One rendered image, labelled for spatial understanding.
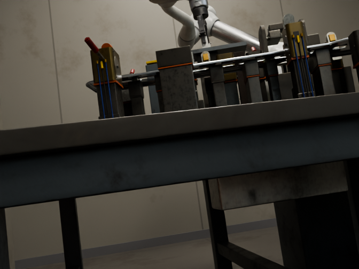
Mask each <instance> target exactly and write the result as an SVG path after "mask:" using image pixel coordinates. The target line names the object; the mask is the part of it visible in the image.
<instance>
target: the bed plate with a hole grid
mask: <svg viewBox="0 0 359 269"><path fill-rule="evenodd" d="M356 116H359V92H352V93H342V94H332V95H326V96H316V97H306V98H296V99H286V100H276V101H266V102H256V103H251V104H241V105H231V106H221V107H211V108H201V109H191V110H181V111H175V112H165V113H155V114H145V115H136V116H126V117H116V118H106V119H100V120H90V121H80V122H70V123H60V124H50V125H40V126H30V127H25V128H15V129H5V130H0V159H5V158H11V157H19V156H28V155H37V154H46V153H55V152H64V151H72V150H78V149H87V148H95V147H104V146H113V145H122V144H131V143H140V142H145V141H154V140H163V139H171V138H180V137H189V136H198V135H207V134H212V133H221V132H230V131H239V130H248V129H257V128H266V127H271V126H280V125H289V124H298V123H307V122H316V121H325V120H333V119H339V118H348V117H356Z"/></svg>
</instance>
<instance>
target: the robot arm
mask: <svg viewBox="0 0 359 269"><path fill-rule="evenodd" d="M149 1H150V2H152V3H154V4H158V5H159V6H160V7H161V8H162V9H163V11H164V12H165V13H167V14H168V15H169V16H171V17H172V18H174V19H175V20H177V21H179V22H180V23H181V24H183V26H182V28H181V29H180V31H179V34H178V39H177V42H178V46H179V47H183V46H189V45H190V47H191V49H192V48H193V46H194V45H195V44H196V43H197V42H198V41H199V40H200V39H201V44H202V48H208V47H210V44H211V43H210V42H209V37H211V36H214V37H216V38H218V39H220V40H222V41H224V42H226V43H229V44H231V43H238V42H244V41H246V43H247V47H246V52H252V50H251V48H252V47H255V49H256V50H257V51H260V45H259V39H258V38H257V37H254V36H252V35H250V34H248V33H245V32H243V31H241V30H239V29H237V28H234V27H232V26H229V25H227V24H225V23H223V22H221V21H220V20H219V18H218V17H217V15H216V11H215V10H214V8H213V7H211V6H209V5H208V1H207V0H186V1H189V4H190V8H191V12H192V13H193V14H192V15H191V16H189V15H188V14H186V13H185V12H183V11H181V10H180V9H178V8H177V7H175V6H174V4H175V3H176V2H177V1H181V0H149ZM283 44H284V43H283V42H279V43H278V44H277V45H271V46H268V50H269V52H272V51H279V50H283ZM278 73H279V74H282V68H281V66H278ZM265 83H266V89H267V95H268V101H271V100H270V93H269V87H268V82H266V81H265Z"/></svg>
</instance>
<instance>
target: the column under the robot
mask: <svg viewBox="0 0 359 269"><path fill-rule="evenodd" d="M274 208H275V214H276V221H277V227H278V234H279V240H280V247H281V251H282V258H283V264H284V267H287V268H289V269H359V255H358V249H357V244H356V238H355V232H354V227H353V221H352V215H351V211H350V205H349V199H348V194H347V191H346V192H340V193H333V194H326V195H319V196H312V197H306V198H301V199H295V200H288V201H282V202H275V203H274Z"/></svg>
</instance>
